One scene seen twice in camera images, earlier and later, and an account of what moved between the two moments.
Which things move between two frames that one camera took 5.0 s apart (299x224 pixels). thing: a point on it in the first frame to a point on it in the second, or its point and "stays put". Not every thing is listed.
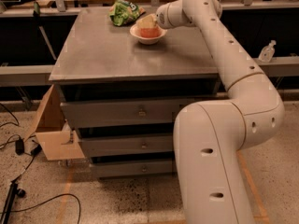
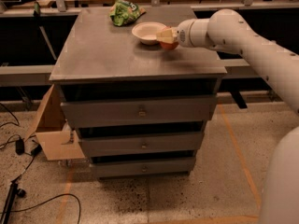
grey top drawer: (133, 113) stays put
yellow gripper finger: (147, 22) to (167, 36)
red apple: (149, 32) to (169, 46)
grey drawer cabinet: (123, 79) stays put
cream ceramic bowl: (135, 31) stays put
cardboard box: (54, 135) stays put
